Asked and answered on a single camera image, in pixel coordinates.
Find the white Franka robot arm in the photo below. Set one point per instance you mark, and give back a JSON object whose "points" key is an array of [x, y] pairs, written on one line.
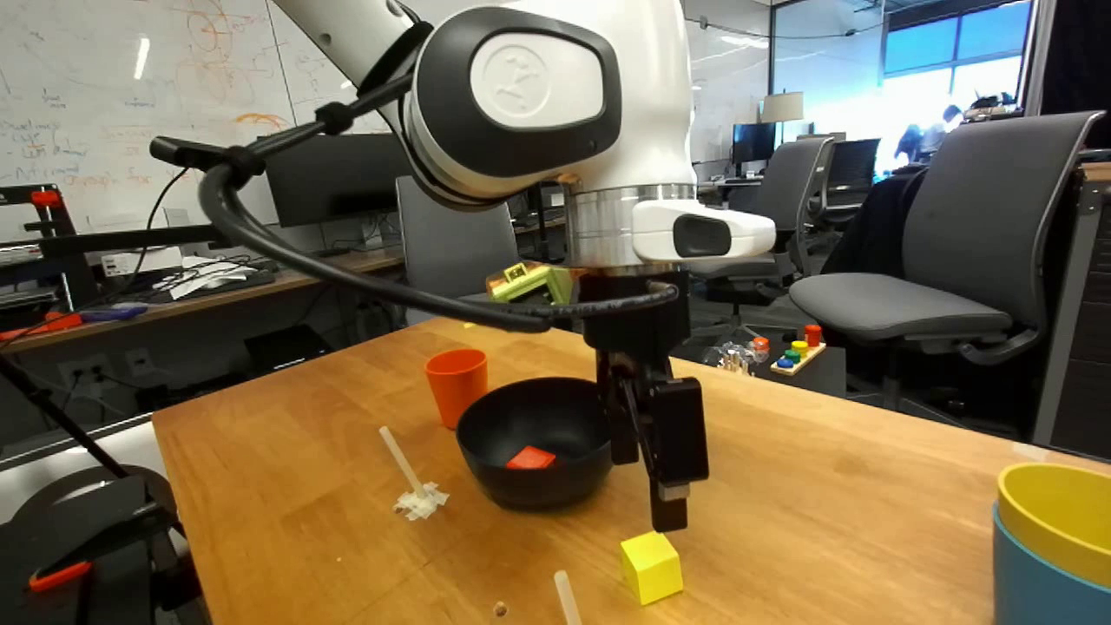
{"points": [[649, 70]]}

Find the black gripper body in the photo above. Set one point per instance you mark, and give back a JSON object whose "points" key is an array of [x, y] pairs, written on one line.
{"points": [[631, 332]]}

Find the white shade desk lamp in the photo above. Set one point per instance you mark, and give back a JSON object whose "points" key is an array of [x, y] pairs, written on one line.
{"points": [[782, 105]]}

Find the black jacket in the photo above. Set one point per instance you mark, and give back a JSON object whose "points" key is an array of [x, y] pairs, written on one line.
{"points": [[879, 228]]}

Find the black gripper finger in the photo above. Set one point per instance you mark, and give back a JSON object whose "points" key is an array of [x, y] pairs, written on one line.
{"points": [[621, 411], [677, 451]]}

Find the white crumpled papers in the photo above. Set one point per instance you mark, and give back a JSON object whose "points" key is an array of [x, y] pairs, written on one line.
{"points": [[193, 279]]}

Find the grey office chair with armrests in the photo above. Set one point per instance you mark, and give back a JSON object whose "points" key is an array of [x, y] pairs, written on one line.
{"points": [[984, 221], [799, 184]]}

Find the yellow plastic cup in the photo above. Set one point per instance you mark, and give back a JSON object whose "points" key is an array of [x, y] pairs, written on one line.
{"points": [[1071, 515]]}

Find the white brush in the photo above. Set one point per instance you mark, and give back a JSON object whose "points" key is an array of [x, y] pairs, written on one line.
{"points": [[422, 500]]}

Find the green and orange wrist camera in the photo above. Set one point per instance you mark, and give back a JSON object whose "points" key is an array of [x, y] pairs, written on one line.
{"points": [[522, 281]]}

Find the orange plastic cup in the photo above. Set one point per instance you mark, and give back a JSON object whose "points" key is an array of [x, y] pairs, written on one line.
{"points": [[456, 384]]}

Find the wooden stick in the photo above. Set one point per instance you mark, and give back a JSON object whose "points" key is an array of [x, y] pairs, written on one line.
{"points": [[569, 597]]}

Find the armless grey office chair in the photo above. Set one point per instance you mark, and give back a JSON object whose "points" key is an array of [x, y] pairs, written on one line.
{"points": [[456, 249]]}

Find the person in blue shirt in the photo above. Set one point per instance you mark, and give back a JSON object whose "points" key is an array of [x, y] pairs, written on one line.
{"points": [[922, 139]]}

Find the orange wooden cube block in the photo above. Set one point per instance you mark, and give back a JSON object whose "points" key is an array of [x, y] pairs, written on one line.
{"points": [[532, 460]]}

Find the clear plastic toy bag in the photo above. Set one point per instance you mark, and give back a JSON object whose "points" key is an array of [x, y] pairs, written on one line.
{"points": [[738, 350]]}

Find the wide black computer monitor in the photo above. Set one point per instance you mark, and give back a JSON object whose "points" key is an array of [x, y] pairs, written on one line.
{"points": [[336, 184]]}

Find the black low side table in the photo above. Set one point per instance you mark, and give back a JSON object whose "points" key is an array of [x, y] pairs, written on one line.
{"points": [[824, 372]]}

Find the small blue flat object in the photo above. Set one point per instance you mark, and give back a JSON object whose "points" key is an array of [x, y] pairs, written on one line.
{"points": [[113, 309]]}

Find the black tripod leg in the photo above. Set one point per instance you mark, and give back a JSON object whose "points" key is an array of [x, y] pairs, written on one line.
{"points": [[65, 416]]}

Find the black plastic bowl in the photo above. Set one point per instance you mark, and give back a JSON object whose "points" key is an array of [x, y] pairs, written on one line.
{"points": [[522, 486]]}

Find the yellow wooden cube block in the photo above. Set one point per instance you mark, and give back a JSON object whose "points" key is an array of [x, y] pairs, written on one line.
{"points": [[650, 571]]}

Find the black aluminium rail frame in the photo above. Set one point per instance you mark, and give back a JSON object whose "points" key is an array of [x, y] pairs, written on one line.
{"points": [[116, 240]]}

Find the orange hand tool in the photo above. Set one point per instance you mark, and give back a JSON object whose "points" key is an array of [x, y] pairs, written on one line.
{"points": [[47, 326]]}

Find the blue plastic cup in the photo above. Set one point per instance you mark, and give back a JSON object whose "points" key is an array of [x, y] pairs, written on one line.
{"points": [[1036, 590]]}

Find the black stereo camera on stand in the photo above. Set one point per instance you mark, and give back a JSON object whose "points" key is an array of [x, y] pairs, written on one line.
{"points": [[187, 150]]}

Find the grey metal drawer cabinet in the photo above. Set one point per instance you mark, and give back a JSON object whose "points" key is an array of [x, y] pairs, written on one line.
{"points": [[1081, 324]]}

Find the long wooden workbench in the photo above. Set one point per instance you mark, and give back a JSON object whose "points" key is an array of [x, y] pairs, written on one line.
{"points": [[139, 308]]}

